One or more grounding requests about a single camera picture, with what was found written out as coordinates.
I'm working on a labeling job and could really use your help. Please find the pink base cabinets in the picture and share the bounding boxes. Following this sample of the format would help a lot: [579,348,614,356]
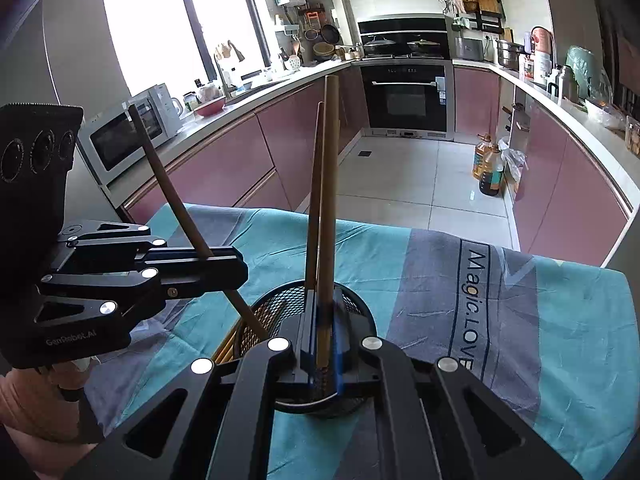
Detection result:
[452,67,631,268]
[120,67,363,226]

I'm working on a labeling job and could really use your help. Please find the steel pot with lid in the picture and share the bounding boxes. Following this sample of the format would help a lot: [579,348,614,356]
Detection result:
[406,37,443,57]

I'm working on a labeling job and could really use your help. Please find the pink jar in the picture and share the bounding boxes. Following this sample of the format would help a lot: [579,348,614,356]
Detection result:
[530,26,555,56]

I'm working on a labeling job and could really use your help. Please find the black wall rack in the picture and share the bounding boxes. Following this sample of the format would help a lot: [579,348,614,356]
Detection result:
[440,0,507,35]

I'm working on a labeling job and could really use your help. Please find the hanging strainers and pans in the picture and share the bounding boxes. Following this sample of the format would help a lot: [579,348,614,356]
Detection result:
[297,5,343,46]

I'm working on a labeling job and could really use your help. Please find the black wok with lid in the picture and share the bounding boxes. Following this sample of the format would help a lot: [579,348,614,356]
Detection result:
[363,35,399,57]

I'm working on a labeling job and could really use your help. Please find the white plastic jar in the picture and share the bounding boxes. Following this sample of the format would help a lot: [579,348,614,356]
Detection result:
[532,52,552,86]

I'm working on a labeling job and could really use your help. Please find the steel steamer pot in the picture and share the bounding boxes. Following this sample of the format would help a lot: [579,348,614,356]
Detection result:
[495,39,526,70]

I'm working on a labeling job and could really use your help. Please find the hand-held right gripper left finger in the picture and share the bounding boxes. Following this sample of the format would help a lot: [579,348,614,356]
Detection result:
[65,305,322,480]

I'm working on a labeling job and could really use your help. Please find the silver toaster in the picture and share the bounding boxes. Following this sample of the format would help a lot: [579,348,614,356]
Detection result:
[455,37,485,62]

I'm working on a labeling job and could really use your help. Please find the black built-in oven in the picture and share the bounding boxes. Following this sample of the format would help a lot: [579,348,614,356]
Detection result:
[360,62,449,137]

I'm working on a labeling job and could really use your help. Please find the sink faucet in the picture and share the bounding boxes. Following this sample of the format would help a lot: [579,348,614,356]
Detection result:
[214,50,236,98]

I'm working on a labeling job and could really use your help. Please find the black mesh holder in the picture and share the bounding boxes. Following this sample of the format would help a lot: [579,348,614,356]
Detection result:
[234,280,377,420]

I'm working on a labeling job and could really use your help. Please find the teal and grey tablecloth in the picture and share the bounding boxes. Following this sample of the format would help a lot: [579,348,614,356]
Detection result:
[85,202,640,480]

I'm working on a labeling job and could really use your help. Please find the pink bowl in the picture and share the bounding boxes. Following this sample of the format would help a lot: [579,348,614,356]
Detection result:
[192,96,227,119]

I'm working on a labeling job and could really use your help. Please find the clear plastic bag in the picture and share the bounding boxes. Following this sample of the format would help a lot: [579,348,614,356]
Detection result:
[499,139,528,196]

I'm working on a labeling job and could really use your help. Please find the person's left hand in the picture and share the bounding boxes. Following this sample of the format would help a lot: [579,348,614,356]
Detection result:
[0,357,98,445]

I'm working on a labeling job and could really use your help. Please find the kitchen window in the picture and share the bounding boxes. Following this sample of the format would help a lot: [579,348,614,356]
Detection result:
[100,0,266,98]

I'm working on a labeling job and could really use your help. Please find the bunch of wooden chopsticks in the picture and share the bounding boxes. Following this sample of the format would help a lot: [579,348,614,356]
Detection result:
[212,305,273,363]

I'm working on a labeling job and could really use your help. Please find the clear food container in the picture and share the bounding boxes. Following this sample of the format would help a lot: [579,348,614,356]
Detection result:
[625,115,640,156]

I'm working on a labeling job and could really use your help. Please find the yellow oil bottle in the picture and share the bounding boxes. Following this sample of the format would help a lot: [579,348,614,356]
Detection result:
[472,133,493,181]

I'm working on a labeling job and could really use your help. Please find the brown wooden chopstick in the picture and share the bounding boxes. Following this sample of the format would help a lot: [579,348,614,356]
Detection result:
[305,101,326,293]
[315,75,342,371]
[128,104,270,342]

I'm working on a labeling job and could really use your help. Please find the white microwave oven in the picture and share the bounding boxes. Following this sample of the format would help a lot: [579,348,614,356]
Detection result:
[77,84,183,187]

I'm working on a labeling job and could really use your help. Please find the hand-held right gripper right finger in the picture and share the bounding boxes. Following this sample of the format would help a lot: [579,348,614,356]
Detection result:
[330,305,583,480]

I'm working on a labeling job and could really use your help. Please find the dark oil bottle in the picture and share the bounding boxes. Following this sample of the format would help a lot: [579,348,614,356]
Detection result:
[479,143,503,197]

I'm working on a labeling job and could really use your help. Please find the steel thermos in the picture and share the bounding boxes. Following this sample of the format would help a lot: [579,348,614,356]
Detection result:
[556,65,580,103]

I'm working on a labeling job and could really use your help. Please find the black range hood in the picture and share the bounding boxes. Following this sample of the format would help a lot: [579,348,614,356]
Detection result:
[357,16,449,58]

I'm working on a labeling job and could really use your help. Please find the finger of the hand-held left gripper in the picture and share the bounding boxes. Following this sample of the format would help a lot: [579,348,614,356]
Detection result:
[35,257,249,332]
[55,220,243,264]

